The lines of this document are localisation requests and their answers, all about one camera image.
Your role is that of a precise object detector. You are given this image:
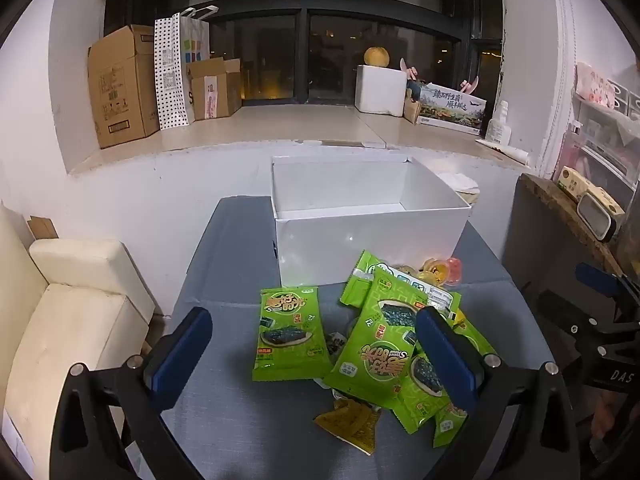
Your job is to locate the brown side table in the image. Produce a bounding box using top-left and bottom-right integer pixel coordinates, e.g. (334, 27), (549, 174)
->
(501, 173), (623, 288)

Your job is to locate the clear plastic drawer organizer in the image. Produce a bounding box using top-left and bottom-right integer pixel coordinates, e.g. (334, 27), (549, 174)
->
(567, 90), (640, 201)

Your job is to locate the cream leather sofa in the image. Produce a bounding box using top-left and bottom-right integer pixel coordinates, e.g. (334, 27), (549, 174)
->
(0, 200), (157, 480)

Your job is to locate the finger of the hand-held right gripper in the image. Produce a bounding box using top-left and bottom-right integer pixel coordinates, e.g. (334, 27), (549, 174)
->
(575, 262), (640, 297)
(537, 289), (603, 343)

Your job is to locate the white cardboard box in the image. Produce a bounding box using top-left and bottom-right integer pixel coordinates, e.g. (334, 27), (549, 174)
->
(271, 156), (472, 287)

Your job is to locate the white tube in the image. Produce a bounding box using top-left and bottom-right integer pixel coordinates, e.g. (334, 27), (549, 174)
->
(475, 138), (532, 164)

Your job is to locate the tissue paper pack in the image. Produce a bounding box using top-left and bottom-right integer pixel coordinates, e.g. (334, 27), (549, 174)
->
(436, 170), (482, 207)

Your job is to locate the small dark snack packet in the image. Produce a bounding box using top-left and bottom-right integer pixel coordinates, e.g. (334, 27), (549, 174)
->
(325, 331), (350, 361)

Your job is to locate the yellow snack packet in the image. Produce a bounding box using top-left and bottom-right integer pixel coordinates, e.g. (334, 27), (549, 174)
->
(314, 399), (382, 456)

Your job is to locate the polka dot paper bag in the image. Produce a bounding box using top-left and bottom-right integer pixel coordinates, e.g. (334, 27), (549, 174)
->
(153, 6), (211, 131)

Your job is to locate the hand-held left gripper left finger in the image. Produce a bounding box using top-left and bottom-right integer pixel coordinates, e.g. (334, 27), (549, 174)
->
(51, 306), (213, 480)

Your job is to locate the grey table mat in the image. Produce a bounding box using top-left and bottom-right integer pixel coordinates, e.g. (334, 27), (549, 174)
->
(162, 195), (558, 480)

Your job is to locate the large brown cardboard box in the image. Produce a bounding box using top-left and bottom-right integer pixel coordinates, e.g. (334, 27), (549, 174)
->
(88, 25), (161, 150)

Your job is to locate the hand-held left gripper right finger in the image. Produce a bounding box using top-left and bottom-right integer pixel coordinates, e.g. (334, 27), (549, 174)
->
(415, 306), (581, 480)

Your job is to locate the pink floral pouch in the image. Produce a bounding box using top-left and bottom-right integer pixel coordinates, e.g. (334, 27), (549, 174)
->
(575, 62), (617, 109)

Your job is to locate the white plastic bottle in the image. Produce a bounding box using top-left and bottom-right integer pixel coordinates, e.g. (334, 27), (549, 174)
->
(486, 101), (512, 144)

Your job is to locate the cluster of yellow jelly cups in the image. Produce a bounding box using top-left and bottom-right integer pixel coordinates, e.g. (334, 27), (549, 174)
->
(412, 257), (447, 286)

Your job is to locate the flat cardboard piece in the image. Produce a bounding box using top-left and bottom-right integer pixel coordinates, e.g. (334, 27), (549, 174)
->
(26, 216), (60, 241)

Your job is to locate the dark framed window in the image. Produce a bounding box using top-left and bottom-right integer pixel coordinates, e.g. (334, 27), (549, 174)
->
(104, 0), (503, 107)

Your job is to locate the landscape printed gift box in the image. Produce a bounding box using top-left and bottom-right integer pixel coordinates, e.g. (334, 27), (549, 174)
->
(417, 82), (489, 136)

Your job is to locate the tan carton box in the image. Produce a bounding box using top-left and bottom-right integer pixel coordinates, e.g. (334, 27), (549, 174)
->
(557, 165), (626, 222)

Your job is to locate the small open cardboard box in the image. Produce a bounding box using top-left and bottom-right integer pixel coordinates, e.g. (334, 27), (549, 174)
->
(187, 57), (244, 121)

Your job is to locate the pile of green seaweed packets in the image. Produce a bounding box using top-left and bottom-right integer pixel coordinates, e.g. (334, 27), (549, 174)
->
(252, 249), (497, 449)

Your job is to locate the grey rounded device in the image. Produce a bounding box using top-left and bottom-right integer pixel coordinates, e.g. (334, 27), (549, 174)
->
(576, 194), (619, 244)

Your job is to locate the white foam box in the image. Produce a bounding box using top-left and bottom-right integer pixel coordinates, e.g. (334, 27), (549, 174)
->
(355, 64), (409, 117)

